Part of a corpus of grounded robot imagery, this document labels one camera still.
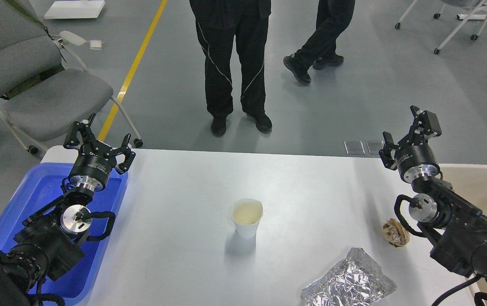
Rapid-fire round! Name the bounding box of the right metal floor plate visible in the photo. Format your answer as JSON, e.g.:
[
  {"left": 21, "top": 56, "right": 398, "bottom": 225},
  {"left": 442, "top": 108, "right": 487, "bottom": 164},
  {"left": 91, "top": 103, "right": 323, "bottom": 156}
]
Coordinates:
[{"left": 366, "top": 141, "right": 384, "bottom": 155}]

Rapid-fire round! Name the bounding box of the white rolling chair base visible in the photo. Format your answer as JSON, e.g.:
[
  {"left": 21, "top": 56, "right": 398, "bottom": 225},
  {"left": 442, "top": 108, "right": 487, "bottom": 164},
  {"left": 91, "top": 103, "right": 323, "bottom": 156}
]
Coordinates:
[{"left": 394, "top": 0, "right": 487, "bottom": 55}]

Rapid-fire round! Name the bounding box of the person in black tracksuit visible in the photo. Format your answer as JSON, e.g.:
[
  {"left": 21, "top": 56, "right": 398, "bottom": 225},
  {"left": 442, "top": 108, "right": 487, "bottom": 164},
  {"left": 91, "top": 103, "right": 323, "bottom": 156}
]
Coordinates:
[{"left": 189, "top": 0, "right": 273, "bottom": 138}]

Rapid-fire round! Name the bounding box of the metal floor plate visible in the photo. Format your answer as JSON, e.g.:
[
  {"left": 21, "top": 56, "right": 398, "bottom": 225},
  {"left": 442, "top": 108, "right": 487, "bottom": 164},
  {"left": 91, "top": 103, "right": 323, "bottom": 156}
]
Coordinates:
[
  {"left": 366, "top": 141, "right": 384, "bottom": 155},
  {"left": 344, "top": 141, "right": 366, "bottom": 155}
]

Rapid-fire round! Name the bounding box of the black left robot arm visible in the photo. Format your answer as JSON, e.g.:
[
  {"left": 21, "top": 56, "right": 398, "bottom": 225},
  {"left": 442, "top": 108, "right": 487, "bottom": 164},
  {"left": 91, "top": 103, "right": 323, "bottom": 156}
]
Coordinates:
[{"left": 0, "top": 113, "right": 136, "bottom": 306}]

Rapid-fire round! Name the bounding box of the white platform on floor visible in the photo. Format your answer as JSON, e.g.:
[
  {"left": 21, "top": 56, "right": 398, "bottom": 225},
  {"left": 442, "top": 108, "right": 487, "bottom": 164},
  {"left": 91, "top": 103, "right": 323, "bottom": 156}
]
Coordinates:
[{"left": 44, "top": 0, "right": 105, "bottom": 20}]

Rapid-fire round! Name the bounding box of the left metal floor plate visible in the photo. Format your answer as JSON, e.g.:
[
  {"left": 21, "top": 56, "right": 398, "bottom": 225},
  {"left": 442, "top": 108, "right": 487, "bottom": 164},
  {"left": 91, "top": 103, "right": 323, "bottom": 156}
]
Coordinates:
[{"left": 344, "top": 141, "right": 366, "bottom": 155}]

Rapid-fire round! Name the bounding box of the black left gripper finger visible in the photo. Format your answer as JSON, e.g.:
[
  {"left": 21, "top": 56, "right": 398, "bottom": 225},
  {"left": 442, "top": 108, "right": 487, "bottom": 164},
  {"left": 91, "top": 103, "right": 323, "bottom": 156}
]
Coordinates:
[
  {"left": 63, "top": 113, "right": 98, "bottom": 150},
  {"left": 112, "top": 133, "right": 136, "bottom": 174}
]

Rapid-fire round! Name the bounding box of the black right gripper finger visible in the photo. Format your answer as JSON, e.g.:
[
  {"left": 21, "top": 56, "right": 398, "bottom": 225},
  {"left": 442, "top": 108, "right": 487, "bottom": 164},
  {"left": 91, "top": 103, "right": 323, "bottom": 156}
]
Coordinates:
[
  {"left": 379, "top": 131, "right": 401, "bottom": 170},
  {"left": 405, "top": 105, "right": 442, "bottom": 146}
]

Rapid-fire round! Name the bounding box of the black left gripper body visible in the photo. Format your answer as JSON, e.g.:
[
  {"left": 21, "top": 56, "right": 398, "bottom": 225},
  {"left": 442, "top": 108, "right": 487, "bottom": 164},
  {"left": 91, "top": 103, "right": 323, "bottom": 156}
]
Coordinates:
[{"left": 68, "top": 144, "right": 116, "bottom": 192}]

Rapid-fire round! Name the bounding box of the white paper cup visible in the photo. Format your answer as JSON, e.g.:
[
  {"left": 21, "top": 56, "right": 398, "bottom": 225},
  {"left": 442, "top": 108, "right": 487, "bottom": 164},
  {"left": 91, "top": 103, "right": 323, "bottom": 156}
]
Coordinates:
[{"left": 231, "top": 199, "right": 263, "bottom": 239}]

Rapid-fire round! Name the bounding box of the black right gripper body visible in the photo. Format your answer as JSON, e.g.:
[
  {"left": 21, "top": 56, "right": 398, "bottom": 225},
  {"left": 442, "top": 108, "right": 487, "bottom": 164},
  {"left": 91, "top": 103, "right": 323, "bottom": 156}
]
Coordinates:
[{"left": 394, "top": 144, "right": 441, "bottom": 184}]

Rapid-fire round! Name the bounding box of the crumpled aluminium foil sheet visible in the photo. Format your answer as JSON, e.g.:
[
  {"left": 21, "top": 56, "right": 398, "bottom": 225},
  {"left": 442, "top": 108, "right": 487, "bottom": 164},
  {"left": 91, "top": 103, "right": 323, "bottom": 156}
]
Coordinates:
[{"left": 300, "top": 247, "right": 398, "bottom": 306}]

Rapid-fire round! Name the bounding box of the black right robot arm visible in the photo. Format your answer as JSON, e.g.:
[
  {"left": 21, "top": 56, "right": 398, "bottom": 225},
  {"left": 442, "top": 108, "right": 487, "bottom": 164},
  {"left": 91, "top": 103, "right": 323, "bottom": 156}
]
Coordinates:
[{"left": 379, "top": 106, "right": 487, "bottom": 306}]

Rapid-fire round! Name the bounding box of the crumpled brown paper ball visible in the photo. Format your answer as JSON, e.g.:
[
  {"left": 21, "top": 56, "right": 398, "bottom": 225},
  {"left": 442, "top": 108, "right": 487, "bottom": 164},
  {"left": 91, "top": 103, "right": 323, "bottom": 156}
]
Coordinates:
[{"left": 382, "top": 218, "right": 411, "bottom": 247}]

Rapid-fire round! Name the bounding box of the grey office chair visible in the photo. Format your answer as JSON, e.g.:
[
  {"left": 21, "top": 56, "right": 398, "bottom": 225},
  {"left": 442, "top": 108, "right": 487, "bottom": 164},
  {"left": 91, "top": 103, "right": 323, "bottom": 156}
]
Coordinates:
[{"left": 0, "top": 0, "right": 143, "bottom": 154}]

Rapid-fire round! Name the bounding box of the small white floor box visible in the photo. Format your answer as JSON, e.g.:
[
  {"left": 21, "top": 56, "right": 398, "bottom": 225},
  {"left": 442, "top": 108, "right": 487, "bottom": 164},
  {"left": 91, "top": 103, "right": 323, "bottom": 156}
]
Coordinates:
[{"left": 89, "top": 40, "right": 104, "bottom": 50}]

